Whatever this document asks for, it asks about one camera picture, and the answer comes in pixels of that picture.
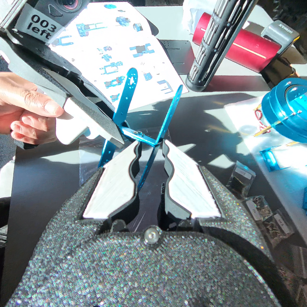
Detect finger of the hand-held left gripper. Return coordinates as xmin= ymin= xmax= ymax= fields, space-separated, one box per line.
xmin=55 ymin=96 xmax=104 ymax=145
xmin=72 ymin=95 xmax=126 ymax=147

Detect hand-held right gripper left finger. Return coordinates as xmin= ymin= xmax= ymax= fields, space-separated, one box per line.
xmin=83 ymin=142 xmax=142 ymax=220

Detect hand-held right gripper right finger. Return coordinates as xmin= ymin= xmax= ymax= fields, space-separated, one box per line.
xmin=162 ymin=140 xmax=222 ymax=220

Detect blue metal bracket assembly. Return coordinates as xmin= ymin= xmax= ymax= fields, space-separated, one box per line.
xmin=98 ymin=67 xmax=184 ymax=192

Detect person's left hand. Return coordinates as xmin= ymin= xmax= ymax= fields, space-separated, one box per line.
xmin=0 ymin=72 xmax=65 ymax=145

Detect clear plastic bag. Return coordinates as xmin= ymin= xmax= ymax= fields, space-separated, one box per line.
xmin=78 ymin=137 xmax=166 ymax=226

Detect small clear parts bag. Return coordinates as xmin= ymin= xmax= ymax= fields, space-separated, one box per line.
xmin=226 ymin=161 xmax=257 ymax=197
xmin=242 ymin=194 xmax=269 ymax=221
xmin=262 ymin=211 xmax=296 ymax=241

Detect printed instruction manual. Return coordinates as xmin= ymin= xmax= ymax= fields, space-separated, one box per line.
xmin=48 ymin=3 xmax=190 ymax=114

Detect black flat panel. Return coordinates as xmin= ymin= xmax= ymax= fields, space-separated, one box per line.
xmin=158 ymin=39 xmax=198 ymax=66

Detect brass standoff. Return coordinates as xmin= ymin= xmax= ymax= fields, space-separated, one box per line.
xmin=253 ymin=110 xmax=304 ymax=138

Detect blue round metal base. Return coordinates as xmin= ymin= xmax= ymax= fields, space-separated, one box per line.
xmin=262 ymin=78 xmax=307 ymax=145

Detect black ribbed cylinder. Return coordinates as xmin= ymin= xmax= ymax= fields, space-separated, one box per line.
xmin=186 ymin=0 xmax=260 ymax=93

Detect red cylinder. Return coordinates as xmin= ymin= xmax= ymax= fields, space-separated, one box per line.
xmin=192 ymin=12 xmax=281 ymax=74

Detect grey hand-held device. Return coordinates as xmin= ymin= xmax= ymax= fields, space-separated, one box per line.
xmin=262 ymin=20 xmax=301 ymax=54

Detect small blue metal bracket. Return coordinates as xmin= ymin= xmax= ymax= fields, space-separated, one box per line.
xmin=259 ymin=146 xmax=284 ymax=173

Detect red wires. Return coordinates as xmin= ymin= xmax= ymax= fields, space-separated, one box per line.
xmin=254 ymin=102 xmax=270 ymax=131

